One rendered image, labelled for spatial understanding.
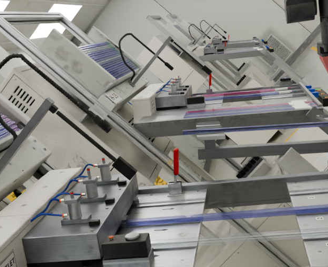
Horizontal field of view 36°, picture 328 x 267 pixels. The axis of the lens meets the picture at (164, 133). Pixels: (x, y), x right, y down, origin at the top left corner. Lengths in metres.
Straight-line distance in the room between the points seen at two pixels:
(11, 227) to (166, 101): 1.45
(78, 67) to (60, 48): 0.10
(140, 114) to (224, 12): 6.47
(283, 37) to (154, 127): 6.72
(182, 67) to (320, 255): 4.74
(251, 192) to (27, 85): 1.16
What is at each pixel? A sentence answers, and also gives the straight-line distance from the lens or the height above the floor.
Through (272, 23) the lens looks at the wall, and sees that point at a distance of 8.55.
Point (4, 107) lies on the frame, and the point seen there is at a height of 1.47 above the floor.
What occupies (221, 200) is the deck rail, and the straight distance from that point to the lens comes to 1.20.
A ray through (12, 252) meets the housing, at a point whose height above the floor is 1.21.
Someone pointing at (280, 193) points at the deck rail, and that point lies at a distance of 1.20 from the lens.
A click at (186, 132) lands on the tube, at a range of 1.31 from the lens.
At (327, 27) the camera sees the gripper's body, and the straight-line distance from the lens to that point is 1.14.
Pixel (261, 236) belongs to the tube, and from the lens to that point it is 0.89.
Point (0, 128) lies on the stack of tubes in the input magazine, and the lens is 1.17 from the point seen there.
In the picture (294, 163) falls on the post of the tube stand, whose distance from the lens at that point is 1.44.
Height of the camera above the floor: 1.17
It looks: 2 degrees down
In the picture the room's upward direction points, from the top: 50 degrees counter-clockwise
